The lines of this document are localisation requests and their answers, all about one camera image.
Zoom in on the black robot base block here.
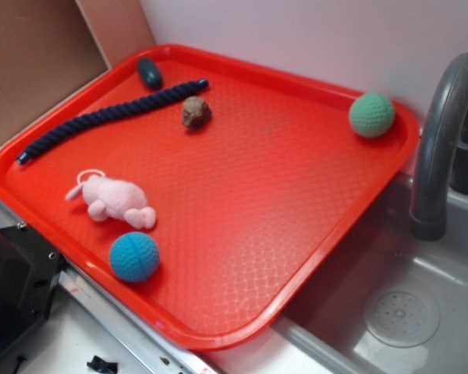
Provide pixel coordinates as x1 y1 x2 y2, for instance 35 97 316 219
0 226 64 362

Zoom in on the red plastic tray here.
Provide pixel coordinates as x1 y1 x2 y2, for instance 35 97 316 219
0 45 420 351

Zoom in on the brown rock lump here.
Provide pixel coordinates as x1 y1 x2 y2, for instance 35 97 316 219
182 96 212 131

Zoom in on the blue dimpled ball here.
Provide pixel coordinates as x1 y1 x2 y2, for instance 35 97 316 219
109 231 160 283

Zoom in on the pink plush toy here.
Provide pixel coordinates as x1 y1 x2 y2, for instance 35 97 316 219
66 169 157 230

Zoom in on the dark teal oval object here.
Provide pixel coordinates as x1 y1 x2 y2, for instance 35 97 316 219
136 58 162 90

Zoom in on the green dimpled ball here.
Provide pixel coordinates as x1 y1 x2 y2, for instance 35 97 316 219
349 93 395 139

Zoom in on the grey plastic sink basin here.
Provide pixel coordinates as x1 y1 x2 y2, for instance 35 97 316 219
271 171 468 374

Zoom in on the round sink drain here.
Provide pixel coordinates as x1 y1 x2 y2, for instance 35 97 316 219
362 287 440 348

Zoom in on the grey curved faucet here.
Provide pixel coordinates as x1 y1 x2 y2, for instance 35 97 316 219
409 52 468 241

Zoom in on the black plastic scrap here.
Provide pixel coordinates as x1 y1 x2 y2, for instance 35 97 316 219
87 355 119 374

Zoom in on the brown cardboard panel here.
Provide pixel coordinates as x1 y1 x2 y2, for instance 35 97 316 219
0 1 154 146

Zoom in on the dark blue twisted rope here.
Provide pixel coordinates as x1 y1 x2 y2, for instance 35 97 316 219
16 78 210 166

